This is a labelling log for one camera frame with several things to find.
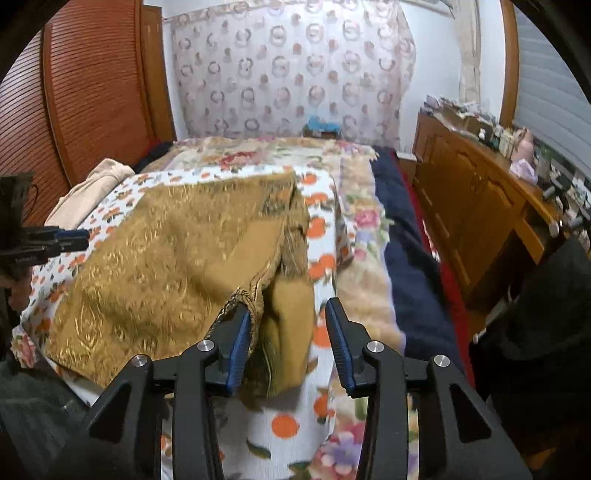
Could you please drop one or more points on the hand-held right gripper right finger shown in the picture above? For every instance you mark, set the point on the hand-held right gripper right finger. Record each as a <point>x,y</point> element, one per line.
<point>340,350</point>

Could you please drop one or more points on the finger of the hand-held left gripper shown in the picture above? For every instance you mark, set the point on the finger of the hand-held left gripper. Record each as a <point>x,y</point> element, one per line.
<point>64,233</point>
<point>51,250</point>

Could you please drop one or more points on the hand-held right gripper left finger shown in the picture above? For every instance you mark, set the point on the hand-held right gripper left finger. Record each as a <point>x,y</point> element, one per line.
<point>238,350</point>

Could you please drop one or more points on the beige garment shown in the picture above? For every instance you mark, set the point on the beige garment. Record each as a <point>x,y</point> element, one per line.
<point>92,189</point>

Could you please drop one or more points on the golden brown patterned garment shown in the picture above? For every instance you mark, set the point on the golden brown patterned garment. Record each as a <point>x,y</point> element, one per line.
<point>161,277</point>

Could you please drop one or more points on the orange-print white sheet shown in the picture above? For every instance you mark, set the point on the orange-print white sheet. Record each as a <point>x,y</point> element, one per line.
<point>272,452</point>

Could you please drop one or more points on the navy blue blanket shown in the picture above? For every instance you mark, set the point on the navy blue blanket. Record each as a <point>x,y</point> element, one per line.
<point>450,295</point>

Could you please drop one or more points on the wooden louvered wardrobe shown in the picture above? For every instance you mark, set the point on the wooden louvered wardrobe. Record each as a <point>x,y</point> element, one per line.
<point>92,92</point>

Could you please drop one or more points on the dark grey cloth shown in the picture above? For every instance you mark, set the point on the dark grey cloth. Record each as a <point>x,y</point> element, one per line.
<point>32,406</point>

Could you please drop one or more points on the floral blanket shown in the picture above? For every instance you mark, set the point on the floral blanket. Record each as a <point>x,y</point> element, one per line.
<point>258,154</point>

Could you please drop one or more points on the wooden sideboard cabinet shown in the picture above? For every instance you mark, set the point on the wooden sideboard cabinet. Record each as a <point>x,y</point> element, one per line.
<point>471,194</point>

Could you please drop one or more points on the black cloth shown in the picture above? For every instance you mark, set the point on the black cloth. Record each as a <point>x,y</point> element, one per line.
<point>545,323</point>

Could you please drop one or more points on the cardboard box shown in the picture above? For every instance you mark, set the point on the cardboard box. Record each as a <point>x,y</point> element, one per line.
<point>323,134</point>

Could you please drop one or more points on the clutter of small bottles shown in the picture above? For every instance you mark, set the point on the clutter of small bottles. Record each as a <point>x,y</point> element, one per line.
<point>466,113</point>

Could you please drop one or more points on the circle-patterned sheer curtain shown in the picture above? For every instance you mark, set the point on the circle-patterned sheer curtain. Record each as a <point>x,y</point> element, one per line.
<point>286,69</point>

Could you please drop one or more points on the pink kettle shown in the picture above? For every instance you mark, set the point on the pink kettle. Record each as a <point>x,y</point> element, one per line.
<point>524,141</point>

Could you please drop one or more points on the beige lace curtain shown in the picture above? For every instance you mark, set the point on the beige lace curtain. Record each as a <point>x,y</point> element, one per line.
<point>468,55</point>

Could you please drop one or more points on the grey window blind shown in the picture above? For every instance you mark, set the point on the grey window blind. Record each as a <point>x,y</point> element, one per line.
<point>545,69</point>

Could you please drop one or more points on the wooden window frame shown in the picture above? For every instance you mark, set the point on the wooden window frame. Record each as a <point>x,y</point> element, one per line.
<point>509,60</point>

